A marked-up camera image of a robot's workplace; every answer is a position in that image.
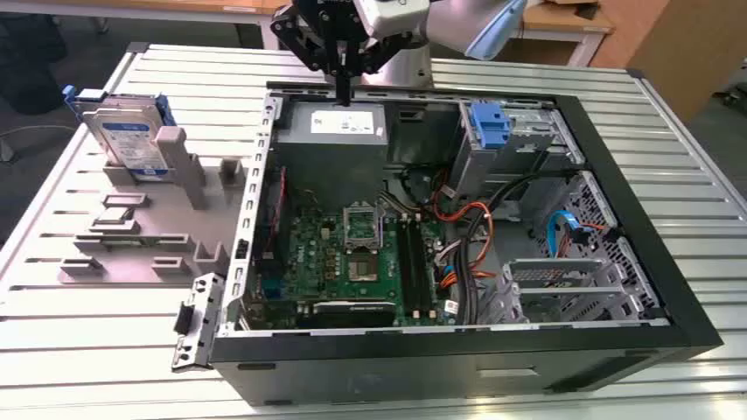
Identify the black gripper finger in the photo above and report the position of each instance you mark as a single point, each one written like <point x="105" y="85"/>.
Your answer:
<point x="301" y="39"/>
<point x="374" y="57"/>

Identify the hard disk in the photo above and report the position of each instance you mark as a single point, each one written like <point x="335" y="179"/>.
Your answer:
<point x="126" y="140"/>

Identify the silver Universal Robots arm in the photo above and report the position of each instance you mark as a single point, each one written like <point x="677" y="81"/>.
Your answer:
<point x="403" y="65"/>

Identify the silver disk bay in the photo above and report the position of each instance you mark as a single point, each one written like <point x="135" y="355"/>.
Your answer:
<point x="554" y="263"/>

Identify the white-framed wooden desk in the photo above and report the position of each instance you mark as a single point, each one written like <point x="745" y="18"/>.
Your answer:
<point x="175" y="9"/>
<point x="573" y="17"/>

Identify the blue drive cage latch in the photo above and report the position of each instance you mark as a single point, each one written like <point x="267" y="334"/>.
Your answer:
<point x="490" y="124"/>

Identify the grey power supply unit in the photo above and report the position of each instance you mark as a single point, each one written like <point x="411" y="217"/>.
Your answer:
<point x="333" y="166"/>

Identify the silver optical drive cage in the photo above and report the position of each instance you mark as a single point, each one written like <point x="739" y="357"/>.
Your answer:
<point x="526" y="131"/>

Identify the green motherboard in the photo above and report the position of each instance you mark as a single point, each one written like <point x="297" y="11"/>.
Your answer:
<point x="310" y="258"/>

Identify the black office chair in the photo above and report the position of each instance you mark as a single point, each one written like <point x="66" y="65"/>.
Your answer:
<point x="30" y="83"/>

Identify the CPU socket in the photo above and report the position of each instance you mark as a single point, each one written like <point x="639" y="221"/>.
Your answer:
<point x="365" y="269"/>

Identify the grey parts rack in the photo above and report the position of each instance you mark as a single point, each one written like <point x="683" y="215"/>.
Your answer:
<point x="153" y="227"/>

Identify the CPU chip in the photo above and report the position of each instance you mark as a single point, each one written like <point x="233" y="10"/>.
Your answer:
<point x="114" y="215"/>

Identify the green RAM stick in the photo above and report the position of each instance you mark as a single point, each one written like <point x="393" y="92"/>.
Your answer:
<point x="131" y="241"/>

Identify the black graphics card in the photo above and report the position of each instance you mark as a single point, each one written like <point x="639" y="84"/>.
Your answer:
<point x="350" y="308"/>

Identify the black open PC case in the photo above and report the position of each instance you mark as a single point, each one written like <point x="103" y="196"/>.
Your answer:
<point x="409" y="363"/>

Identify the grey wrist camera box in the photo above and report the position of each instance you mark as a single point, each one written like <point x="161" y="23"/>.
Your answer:
<point x="391" y="17"/>

